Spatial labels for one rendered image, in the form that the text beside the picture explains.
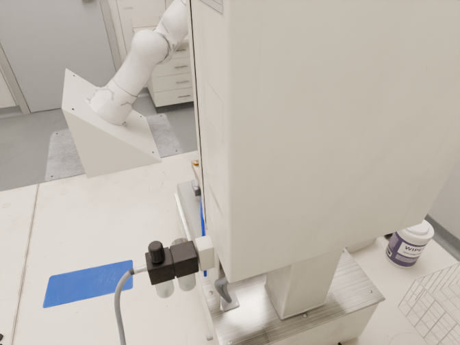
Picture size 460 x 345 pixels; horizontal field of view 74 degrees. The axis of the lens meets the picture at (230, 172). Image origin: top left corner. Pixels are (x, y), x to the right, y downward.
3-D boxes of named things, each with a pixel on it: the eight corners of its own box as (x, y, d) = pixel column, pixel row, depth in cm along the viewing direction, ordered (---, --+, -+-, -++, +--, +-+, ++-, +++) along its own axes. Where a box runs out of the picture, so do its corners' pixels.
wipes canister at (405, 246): (422, 264, 90) (443, 230, 81) (398, 274, 88) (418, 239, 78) (399, 242, 97) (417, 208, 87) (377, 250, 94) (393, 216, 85)
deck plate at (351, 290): (385, 300, 63) (386, 298, 63) (224, 361, 54) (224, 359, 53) (283, 171, 97) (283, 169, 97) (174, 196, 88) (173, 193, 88)
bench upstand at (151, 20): (248, 18, 351) (248, 8, 345) (132, 28, 314) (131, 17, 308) (246, 17, 354) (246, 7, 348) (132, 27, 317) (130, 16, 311)
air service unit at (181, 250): (218, 288, 60) (216, 238, 51) (142, 312, 56) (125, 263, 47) (211, 266, 64) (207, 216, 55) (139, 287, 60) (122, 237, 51)
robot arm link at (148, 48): (98, 76, 110) (139, 18, 104) (120, 78, 128) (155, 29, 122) (123, 96, 111) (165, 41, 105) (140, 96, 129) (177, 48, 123)
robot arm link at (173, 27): (174, -8, 108) (185, 7, 126) (129, 46, 114) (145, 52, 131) (196, 17, 110) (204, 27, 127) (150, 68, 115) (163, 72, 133)
